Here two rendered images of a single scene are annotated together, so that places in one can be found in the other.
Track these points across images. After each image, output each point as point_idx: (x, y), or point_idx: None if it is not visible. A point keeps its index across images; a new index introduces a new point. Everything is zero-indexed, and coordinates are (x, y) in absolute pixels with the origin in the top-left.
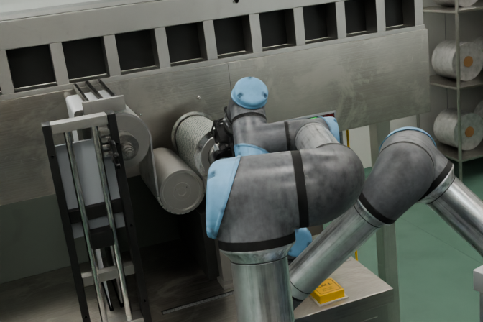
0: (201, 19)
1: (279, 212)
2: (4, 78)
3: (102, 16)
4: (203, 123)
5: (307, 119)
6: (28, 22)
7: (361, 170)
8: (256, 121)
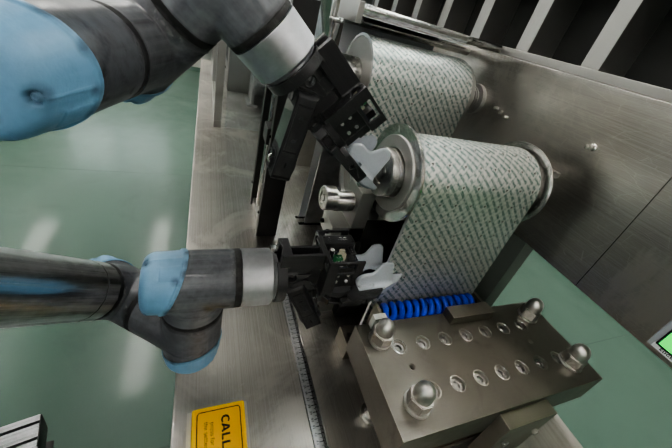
0: None
1: None
2: (445, 11)
3: None
4: (470, 141)
5: None
6: None
7: None
8: None
